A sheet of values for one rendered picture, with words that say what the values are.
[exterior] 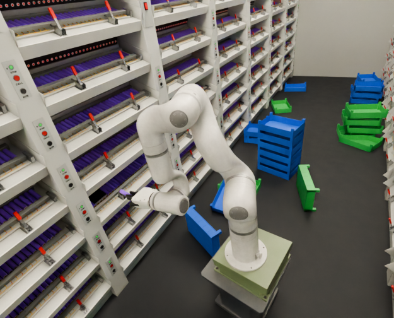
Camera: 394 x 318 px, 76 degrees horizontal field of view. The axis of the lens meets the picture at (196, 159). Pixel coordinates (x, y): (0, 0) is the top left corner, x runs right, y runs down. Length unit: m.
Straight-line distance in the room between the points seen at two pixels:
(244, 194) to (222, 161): 0.14
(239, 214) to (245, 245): 0.25
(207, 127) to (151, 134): 0.19
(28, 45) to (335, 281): 1.75
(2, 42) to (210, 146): 0.71
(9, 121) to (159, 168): 0.51
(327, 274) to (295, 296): 0.23
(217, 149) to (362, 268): 1.21
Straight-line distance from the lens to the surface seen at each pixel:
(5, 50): 1.03
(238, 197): 0.88
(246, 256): 1.17
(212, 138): 0.83
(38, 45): 1.08
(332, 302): 1.63
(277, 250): 1.27
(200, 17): 2.04
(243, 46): 2.66
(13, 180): 1.10
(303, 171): 2.03
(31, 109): 1.05
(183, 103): 0.73
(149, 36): 1.45
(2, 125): 1.02
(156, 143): 0.89
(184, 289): 1.61
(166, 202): 1.05
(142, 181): 1.51
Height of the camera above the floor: 1.38
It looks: 33 degrees down
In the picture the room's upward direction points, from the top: 8 degrees counter-clockwise
